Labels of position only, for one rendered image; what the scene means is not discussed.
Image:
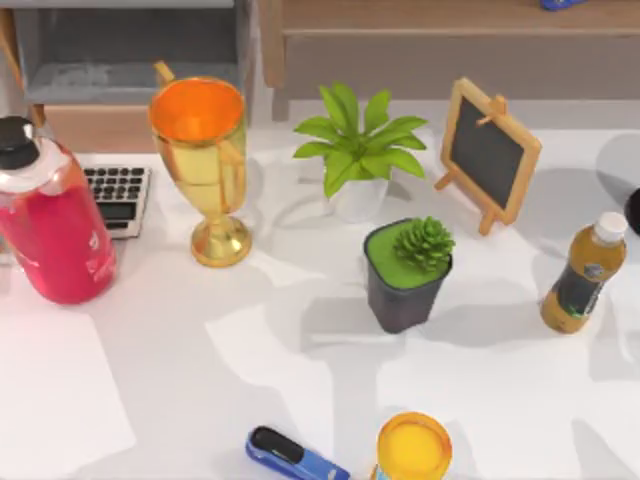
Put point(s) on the gold trophy cup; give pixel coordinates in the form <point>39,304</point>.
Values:
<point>210,165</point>

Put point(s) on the grey cabinet with wooden legs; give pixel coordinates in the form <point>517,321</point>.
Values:
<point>130,60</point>

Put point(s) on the leafy plant in white pot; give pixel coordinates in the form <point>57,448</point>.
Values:
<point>357,150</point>

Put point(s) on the blue and black stapler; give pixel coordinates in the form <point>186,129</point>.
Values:
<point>295,457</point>

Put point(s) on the wooden shelf unit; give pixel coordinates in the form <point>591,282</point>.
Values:
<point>450,55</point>

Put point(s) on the succulent in dark grey pot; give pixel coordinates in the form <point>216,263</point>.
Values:
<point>402,285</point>

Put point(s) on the grey calculator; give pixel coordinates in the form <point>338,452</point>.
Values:
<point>120,200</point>

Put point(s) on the amber bottle with white cap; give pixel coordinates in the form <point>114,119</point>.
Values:
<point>582,280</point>

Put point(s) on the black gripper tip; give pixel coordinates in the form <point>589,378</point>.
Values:
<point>634,207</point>

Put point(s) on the small blue object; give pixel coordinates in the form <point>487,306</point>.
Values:
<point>559,4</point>

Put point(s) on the wooden framed blackboard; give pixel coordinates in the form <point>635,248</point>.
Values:
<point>487,155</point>

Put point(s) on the red bottle with black cap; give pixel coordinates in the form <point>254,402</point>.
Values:
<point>52,235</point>

